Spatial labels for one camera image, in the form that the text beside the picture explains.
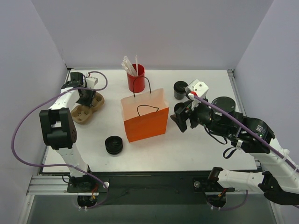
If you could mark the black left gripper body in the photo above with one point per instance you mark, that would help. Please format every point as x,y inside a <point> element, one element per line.
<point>85,96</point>

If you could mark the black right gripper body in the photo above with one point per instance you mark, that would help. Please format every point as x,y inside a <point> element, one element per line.
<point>185,116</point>

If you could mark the black paper coffee cup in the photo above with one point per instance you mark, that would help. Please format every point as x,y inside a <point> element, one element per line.
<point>179,95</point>

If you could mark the black cup lid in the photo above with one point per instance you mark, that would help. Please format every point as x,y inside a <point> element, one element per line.
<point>180,86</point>

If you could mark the orange paper bag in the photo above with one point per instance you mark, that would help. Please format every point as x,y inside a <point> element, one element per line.
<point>145,115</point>

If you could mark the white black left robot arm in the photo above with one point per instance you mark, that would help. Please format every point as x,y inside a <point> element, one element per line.
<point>58,128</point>

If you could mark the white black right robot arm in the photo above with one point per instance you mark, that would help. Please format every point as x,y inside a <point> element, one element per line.
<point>278,180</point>

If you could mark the brown cardboard cup carrier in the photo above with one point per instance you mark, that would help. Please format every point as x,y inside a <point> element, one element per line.
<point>82,114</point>

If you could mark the red cylindrical straw holder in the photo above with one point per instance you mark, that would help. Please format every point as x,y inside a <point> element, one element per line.
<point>137,84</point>

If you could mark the stack of black lids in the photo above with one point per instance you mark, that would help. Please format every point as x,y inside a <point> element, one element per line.
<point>114,145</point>

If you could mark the white wrapped straw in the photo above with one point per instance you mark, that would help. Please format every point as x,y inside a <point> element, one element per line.
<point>136,63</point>

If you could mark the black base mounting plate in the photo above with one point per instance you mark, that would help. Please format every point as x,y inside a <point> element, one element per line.
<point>136,197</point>

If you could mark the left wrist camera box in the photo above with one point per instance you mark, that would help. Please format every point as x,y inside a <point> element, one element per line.
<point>90,81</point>

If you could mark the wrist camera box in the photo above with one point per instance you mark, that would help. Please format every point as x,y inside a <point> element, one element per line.
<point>90,81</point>
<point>196,88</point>

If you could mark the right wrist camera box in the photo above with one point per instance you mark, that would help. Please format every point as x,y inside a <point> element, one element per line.
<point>196,88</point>

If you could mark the aluminium frame rail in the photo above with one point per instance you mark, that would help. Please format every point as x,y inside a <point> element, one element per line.
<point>56,185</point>

